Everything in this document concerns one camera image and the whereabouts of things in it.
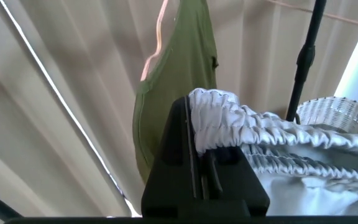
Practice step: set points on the black clothes rack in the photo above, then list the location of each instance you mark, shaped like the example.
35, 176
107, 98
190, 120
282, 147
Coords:
304, 62

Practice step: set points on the pale grey shorts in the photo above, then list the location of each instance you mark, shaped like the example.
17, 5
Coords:
291, 133

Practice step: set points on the green long-sleeved shirt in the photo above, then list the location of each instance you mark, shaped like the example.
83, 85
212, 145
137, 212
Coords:
182, 62

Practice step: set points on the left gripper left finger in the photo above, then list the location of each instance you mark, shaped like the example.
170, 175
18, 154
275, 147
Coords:
172, 174

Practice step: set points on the white laundry basket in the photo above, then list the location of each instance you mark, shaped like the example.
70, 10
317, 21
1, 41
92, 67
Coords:
337, 112

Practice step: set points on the pink clothes hanger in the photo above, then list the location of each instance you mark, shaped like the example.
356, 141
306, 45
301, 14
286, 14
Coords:
337, 17
158, 40

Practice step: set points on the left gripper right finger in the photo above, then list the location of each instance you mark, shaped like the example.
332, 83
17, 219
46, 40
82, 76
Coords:
235, 180

